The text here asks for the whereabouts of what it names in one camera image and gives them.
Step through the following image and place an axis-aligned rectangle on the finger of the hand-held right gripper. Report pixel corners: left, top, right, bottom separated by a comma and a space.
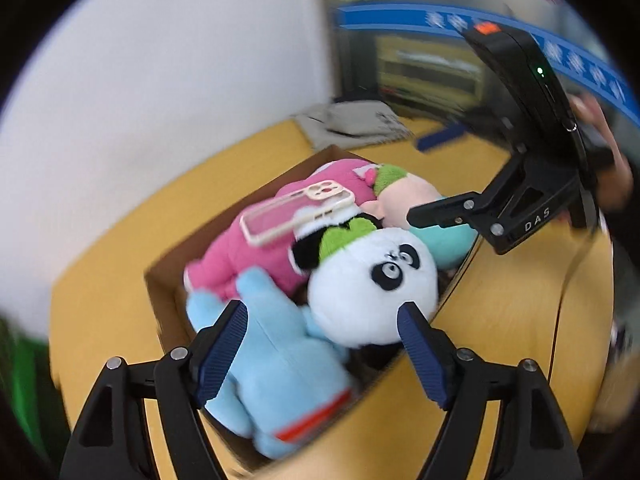
416, 110, 506, 153
406, 191, 493, 233

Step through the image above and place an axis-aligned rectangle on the clear beige phone case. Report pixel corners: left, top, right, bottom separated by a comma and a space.
240, 180, 357, 247

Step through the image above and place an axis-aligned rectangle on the blue door banner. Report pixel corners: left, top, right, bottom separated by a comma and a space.
335, 2, 640, 126

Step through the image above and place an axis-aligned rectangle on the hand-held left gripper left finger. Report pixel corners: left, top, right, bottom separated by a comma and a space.
60, 300, 251, 480

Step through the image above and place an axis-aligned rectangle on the person's right hand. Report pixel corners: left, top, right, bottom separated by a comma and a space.
570, 92, 633, 211

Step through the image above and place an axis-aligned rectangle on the black cable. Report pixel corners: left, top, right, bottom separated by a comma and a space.
549, 200, 609, 392

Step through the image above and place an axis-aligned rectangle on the pink plush toy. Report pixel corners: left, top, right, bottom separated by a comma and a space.
184, 158, 381, 303

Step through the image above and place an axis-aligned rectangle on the yellow shelf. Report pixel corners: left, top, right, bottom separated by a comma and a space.
375, 35, 486, 111

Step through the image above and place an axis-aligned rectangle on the grey cloth bag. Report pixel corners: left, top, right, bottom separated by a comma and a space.
295, 101, 416, 151

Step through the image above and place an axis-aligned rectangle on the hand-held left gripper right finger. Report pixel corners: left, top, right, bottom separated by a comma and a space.
396, 301, 586, 480

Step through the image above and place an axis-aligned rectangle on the green-haired plush doll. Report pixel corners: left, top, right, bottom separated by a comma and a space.
360, 162, 478, 268

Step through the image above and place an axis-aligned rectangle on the brown cardboard box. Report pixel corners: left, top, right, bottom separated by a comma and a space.
144, 144, 483, 476

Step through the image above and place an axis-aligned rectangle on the panda plush toy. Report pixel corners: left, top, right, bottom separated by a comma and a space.
290, 215, 441, 348

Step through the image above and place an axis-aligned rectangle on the light blue plush toy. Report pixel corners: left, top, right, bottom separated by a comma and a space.
186, 266, 358, 460

